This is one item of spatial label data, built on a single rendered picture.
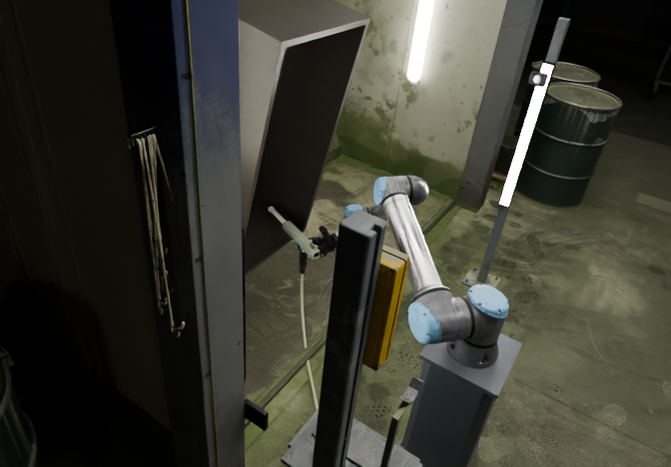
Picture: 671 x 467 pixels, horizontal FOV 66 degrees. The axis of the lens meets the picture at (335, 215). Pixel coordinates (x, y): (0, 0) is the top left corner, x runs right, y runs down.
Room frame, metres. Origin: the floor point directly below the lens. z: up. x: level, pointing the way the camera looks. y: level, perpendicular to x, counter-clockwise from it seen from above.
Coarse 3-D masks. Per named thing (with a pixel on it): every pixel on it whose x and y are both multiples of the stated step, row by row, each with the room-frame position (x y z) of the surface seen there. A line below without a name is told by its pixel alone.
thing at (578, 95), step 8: (552, 88) 4.07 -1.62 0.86; (560, 88) 4.11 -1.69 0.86; (568, 88) 4.12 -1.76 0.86; (576, 88) 4.14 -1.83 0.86; (584, 88) 4.16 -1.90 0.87; (560, 96) 3.90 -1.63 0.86; (568, 96) 3.92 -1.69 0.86; (576, 96) 3.94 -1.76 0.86; (584, 96) 3.96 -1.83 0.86; (592, 96) 3.99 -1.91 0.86; (600, 96) 4.01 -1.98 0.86; (608, 96) 4.01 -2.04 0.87; (584, 104) 3.77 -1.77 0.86; (592, 104) 3.78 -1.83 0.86; (600, 104) 3.81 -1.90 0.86; (608, 104) 3.83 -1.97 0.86; (616, 104) 3.84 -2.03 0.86
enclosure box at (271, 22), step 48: (240, 0) 1.97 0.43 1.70; (288, 0) 2.13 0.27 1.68; (240, 48) 1.79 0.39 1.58; (288, 48) 2.40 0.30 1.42; (336, 48) 2.29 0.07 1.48; (240, 96) 1.79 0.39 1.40; (288, 96) 2.42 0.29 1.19; (336, 96) 2.28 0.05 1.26; (288, 144) 2.41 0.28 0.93; (288, 192) 2.40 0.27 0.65; (288, 240) 2.19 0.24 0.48
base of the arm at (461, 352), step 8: (448, 344) 1.39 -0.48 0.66; (456, 344) 1.36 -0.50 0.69; (464, 344) 1.34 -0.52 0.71; (472, 344) 1.33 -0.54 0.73; (496, 344) 1.37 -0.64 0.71; (456, 352) 1.34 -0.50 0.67; (464, 352) 1.33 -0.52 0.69; (472, 352) 1.32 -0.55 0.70; (480, 352) 1.32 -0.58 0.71; (488, 352) 1.33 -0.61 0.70; (496, 352) 1.35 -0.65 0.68; (464, 360) 1.32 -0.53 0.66; (472, 360) 1.31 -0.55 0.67; (480, 360) 1.31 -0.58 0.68; (488, 360) 1.32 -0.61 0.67; (480, 368) 1.30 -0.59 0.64
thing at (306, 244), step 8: (272, 208) 2.36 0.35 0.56; (280, 216) 2.29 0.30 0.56; (288, 224) 2.21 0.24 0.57; (288, 232) 2.17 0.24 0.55; (296, 232) 2.14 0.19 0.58; (296, 240) 2.10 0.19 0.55; (304, 240) 2.06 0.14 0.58; (304, 248) 2.03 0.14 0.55; (312, 248) 2.00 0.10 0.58; (304, 256) 2.06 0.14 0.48; (312, 256) 1.98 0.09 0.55; (304, 264) 2.06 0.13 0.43; (304, 272) 2.07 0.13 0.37
